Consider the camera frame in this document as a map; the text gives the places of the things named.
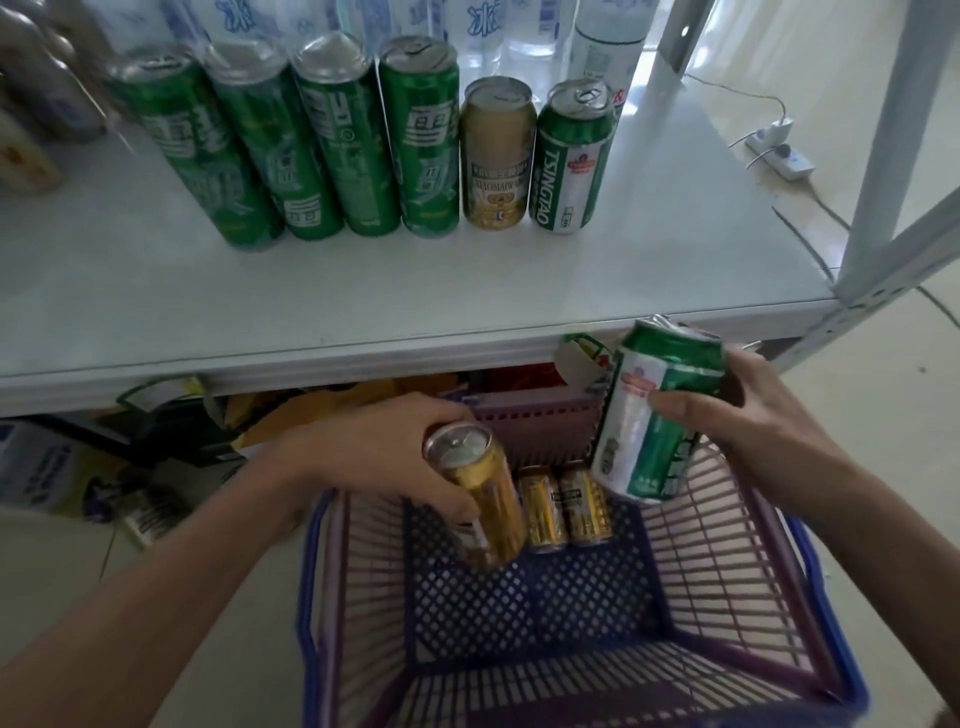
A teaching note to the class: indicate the yellow packet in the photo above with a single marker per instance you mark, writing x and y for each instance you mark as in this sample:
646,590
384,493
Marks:
322,409

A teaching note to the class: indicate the person's right thumb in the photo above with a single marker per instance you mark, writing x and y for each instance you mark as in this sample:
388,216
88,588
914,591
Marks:
686,409

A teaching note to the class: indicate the dark plastic bottle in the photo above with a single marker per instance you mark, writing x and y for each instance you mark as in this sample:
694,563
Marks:
45,75

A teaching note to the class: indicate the gold drink can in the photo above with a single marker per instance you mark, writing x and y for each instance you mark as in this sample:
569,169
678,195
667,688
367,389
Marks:
491,495
585,506
496,157
541,510

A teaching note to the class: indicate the white and blue cardboard box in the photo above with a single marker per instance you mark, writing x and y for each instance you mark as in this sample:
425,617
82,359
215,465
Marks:
41,465

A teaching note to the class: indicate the white power strip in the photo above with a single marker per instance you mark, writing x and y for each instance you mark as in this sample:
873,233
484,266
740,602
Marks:
784,157

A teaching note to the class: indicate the white metal shelf rack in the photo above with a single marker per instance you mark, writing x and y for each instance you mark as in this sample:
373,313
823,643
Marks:
450,300

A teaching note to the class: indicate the purple and blue shopping basket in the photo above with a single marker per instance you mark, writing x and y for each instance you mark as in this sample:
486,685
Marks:
540,607

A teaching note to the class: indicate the person's right forearm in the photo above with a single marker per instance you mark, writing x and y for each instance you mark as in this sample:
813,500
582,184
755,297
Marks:
900,570

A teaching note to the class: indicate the green and white drink can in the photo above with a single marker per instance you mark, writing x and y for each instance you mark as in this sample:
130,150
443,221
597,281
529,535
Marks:
570,161
637,454

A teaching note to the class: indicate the row of clear water bottles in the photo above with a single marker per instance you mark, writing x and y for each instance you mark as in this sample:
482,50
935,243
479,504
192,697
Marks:
480,22

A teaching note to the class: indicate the beige snack packet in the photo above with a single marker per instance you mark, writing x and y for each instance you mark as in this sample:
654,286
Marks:
22,157

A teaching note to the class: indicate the tall green drink can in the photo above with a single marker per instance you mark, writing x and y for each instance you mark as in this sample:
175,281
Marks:
424,142
281,150
349,135
202,165

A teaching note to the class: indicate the person's right hand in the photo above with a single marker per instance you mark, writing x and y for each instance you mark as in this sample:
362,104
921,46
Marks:
765,442

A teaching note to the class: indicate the white printed packet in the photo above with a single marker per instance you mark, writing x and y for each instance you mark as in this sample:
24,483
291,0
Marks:
150,517

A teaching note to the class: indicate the green-edged shelf label tag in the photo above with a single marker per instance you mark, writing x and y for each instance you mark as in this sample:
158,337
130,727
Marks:
581,360
161,391

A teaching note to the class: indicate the person's left hand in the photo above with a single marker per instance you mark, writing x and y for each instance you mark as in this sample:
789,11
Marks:
360,450

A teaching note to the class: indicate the person's left forearm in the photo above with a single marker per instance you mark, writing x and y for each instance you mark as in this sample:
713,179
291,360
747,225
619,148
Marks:
150,600

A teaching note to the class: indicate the person's left thumb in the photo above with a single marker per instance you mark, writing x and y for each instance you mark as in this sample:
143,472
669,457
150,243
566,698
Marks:
442,504

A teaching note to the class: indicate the red packet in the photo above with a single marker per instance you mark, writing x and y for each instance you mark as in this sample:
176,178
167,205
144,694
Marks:
525,376

